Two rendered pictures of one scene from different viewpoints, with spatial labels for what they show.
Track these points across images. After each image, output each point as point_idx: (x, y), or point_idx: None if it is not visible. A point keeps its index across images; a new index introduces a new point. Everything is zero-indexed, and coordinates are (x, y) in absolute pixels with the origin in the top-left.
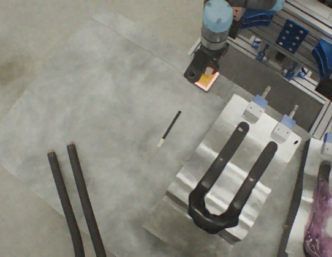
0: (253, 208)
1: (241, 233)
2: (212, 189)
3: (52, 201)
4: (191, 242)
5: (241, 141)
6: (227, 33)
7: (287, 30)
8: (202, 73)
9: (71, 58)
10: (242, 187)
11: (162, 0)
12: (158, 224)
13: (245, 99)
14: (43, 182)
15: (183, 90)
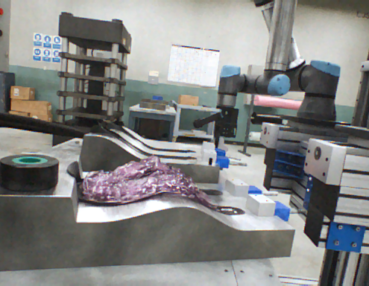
0: (120, 143)
1: (91, 134)
2: (124, 133)
3: (70, 141)
4: (67, 150)
5: (177, 151)
6: (229, 87)
7: (310, 176)
8: (203, 122)
9: (169, 144)
10: (137, 150)
11: (285, 273)
12: (77, 141)
13: (221, 178)
14: (82, 140)
15: None
